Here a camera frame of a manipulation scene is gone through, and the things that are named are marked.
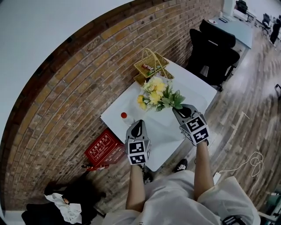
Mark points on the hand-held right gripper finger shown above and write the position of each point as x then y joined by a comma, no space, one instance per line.
191,111
179,116

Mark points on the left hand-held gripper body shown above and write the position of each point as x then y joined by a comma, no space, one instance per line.
138,151

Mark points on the yellow flowers bunch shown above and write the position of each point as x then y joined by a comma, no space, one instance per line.
158,92

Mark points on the person's right forearm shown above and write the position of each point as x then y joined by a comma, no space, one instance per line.
203,171

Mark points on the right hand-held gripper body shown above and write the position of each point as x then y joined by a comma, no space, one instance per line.
196,129

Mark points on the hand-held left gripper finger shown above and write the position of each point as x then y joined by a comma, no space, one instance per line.
130,133
143,133

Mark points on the clear bottle with red cap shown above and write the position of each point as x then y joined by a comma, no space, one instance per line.
124,115

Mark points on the person's black shoe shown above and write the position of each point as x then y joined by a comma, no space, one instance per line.
147,176
181,165

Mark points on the white power strip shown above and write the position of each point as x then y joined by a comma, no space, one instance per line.
216,178

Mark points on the white rectangular table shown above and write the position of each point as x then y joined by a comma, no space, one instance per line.
162,153

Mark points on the black tablet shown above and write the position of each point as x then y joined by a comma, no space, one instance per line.
223,20

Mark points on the white crumpled cloth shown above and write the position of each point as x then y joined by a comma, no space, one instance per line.
65,208

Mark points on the red printed box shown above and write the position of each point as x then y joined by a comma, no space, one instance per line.
103,149

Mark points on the person's black right shoe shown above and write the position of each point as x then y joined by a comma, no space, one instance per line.
181,165

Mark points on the colourful snack packets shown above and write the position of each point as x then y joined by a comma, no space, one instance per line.
147,67

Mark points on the black high-back office chair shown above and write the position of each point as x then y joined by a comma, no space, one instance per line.
210,55

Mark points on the red fire extinguisher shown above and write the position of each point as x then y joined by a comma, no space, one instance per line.
94,167

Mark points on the light blue desk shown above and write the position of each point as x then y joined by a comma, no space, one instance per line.
239,30

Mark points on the person's light grey clothing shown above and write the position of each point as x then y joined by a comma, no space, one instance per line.
175,202

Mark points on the person's black left shoe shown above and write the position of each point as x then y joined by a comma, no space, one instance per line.
147,176

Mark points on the white plate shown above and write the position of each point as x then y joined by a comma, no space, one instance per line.
213,21

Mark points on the black mesh office chair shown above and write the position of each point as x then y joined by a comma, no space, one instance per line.
241,6
266,20
83,197

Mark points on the person's left forearm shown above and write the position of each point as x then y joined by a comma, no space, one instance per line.
136,189

